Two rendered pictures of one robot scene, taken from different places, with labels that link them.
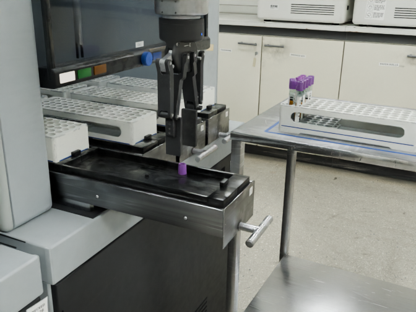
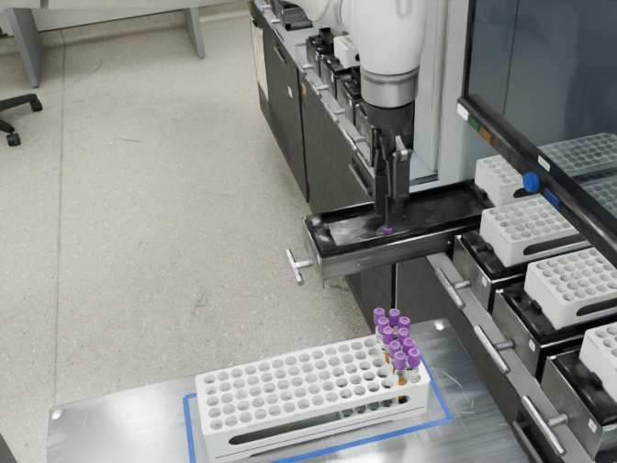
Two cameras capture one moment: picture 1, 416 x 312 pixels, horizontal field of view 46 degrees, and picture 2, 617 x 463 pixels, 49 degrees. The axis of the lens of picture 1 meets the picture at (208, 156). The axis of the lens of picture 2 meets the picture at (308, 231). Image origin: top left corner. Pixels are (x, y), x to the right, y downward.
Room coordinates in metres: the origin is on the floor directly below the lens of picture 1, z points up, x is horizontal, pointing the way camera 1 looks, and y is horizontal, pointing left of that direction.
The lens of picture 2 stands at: (1.50, -0.66, 1.57)
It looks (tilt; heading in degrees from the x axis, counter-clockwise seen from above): 38 degrees down; 142
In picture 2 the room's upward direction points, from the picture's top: 5 degrees counter-clockwise
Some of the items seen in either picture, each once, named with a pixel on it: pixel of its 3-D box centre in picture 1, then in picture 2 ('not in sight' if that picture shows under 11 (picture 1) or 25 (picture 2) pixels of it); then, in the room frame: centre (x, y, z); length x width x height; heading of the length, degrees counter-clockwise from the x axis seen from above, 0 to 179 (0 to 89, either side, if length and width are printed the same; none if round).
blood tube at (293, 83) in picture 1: (290, 104); (394, 339); (1.06, -0.18, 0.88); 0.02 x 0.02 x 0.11
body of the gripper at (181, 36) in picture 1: (181, 44); (388, 123); (0.83, 0.05, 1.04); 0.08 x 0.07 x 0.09; 155
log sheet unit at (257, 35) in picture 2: not in sight; (256, 56); (-0.74, 0.91, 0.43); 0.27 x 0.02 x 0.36; 155
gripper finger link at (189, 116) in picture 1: (189, 127); (394, 209); (0.86, 0.04, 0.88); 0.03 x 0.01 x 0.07; 65
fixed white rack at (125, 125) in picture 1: (90, 121); (569, 222); (1.06, 0.27, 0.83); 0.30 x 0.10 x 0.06; 65
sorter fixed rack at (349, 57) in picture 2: not in sight; (390, 46); (0.28, 0.64, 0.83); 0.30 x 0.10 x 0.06; 65
